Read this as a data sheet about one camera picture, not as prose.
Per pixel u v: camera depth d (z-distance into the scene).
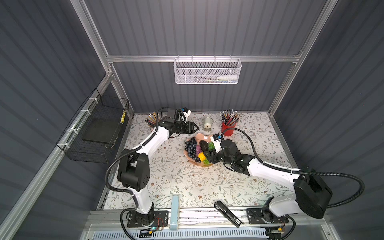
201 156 0.91
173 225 0.68
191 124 0.80
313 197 0.42
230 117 0.94
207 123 1.05
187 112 0.82
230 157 0.64
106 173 0.42
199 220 0.74
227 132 1.06
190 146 0.91
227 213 0.72
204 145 0.94
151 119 1.00
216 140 0.74
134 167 0.49
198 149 0.94
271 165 0.52
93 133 0.71
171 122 0.71
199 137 0.99
